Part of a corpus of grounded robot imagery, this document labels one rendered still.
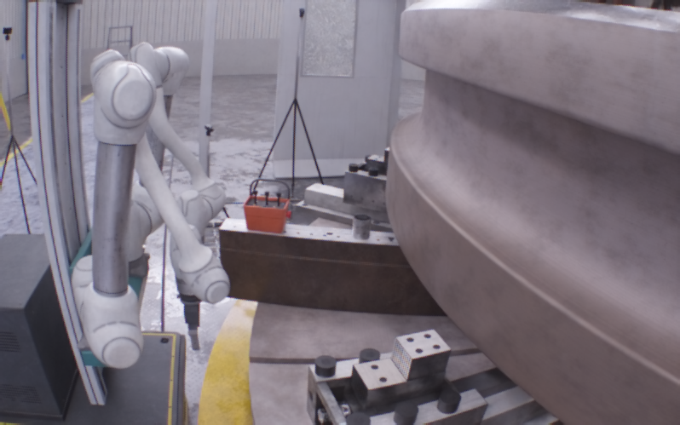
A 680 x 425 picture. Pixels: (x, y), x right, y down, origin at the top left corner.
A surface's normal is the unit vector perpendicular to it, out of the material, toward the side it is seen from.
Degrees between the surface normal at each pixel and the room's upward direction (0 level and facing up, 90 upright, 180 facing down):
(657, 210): 90
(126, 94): 84
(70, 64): 90
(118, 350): 99
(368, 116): 90
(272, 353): 0
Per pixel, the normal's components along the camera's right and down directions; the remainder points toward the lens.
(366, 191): -0.44, 0.29
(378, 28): 0.28, 0.36
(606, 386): -0.87, 0.12
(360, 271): -0.07, 0.35
